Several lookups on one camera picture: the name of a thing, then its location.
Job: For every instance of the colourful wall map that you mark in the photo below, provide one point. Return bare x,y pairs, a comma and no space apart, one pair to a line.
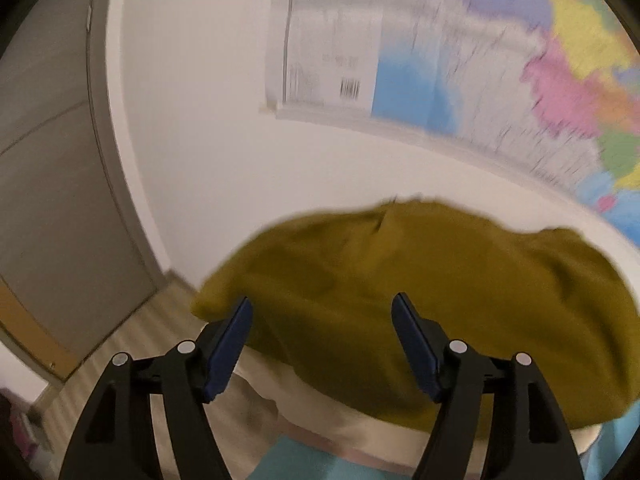
550,87

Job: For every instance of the mustard brown jacket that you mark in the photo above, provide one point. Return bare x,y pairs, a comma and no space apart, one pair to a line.
322,286

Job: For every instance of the grey room door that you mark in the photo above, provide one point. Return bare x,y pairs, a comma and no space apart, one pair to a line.
75,262

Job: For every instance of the cream folded garment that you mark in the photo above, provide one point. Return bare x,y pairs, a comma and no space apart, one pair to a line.
300,409

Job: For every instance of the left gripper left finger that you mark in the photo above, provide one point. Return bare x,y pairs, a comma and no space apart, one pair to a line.
114,436

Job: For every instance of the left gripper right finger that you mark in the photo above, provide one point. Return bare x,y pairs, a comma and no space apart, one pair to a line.
528,436

